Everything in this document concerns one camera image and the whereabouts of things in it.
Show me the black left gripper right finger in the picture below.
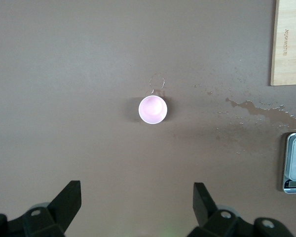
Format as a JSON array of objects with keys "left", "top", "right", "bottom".
[{"left": 187, "top": 182, "right": 293, "bottom": 237}]

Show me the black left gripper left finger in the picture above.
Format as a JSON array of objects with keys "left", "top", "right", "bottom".
[{"left": 0, "top": 180, "right": 82, "bottom": 237}]

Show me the pink plastic cup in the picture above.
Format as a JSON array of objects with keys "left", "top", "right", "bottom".
[{"left": 138, "top": 95, "right": 168, "bottom": 125}]

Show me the wooden cutting board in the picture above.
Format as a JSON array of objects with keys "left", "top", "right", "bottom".
[{"left": 270, "top": 0, "right": 296, "bottom": 87}]

